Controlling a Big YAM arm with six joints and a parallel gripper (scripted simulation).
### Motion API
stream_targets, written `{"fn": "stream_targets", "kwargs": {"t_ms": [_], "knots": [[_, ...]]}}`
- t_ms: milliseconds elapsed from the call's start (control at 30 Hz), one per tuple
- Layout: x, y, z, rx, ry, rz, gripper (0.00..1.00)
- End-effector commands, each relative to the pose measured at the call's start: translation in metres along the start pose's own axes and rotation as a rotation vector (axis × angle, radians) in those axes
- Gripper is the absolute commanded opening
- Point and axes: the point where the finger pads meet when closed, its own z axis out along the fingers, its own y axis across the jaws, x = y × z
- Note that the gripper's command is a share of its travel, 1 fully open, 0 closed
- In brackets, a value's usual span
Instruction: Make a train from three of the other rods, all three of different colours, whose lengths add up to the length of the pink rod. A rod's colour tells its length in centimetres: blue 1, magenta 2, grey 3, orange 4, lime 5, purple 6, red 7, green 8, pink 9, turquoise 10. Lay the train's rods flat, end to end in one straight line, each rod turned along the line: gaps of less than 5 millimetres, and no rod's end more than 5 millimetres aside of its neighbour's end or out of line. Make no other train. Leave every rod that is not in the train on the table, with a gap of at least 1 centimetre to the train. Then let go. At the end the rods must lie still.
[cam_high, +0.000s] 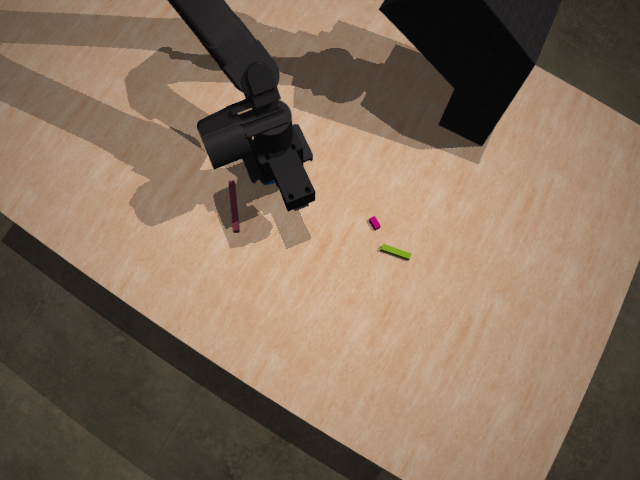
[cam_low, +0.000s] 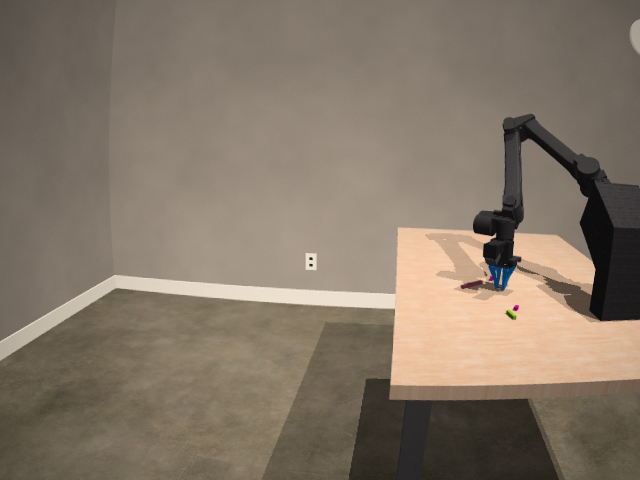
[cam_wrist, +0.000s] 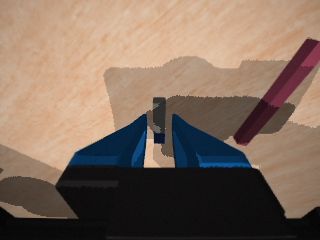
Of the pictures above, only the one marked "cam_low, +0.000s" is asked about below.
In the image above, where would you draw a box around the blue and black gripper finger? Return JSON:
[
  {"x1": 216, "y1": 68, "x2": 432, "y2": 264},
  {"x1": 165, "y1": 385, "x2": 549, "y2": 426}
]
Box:
[
  {"x1": 502, "y1": 266, "x2": 516, "y2": 290},
  {"x1": 488, "y1": 265, "x2": 502, "y2": 289}
]

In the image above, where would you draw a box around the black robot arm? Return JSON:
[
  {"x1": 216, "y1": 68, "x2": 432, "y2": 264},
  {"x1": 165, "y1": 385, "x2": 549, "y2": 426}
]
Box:
[{"x1": 473, "y1": 114, "x2": 610, "y2": 266}]

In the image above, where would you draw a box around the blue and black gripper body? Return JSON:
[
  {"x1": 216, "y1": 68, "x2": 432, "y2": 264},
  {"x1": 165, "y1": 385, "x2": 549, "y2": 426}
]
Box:
[{"x1": 494, "y1": 237, "x2": 522, "y2": 269}]

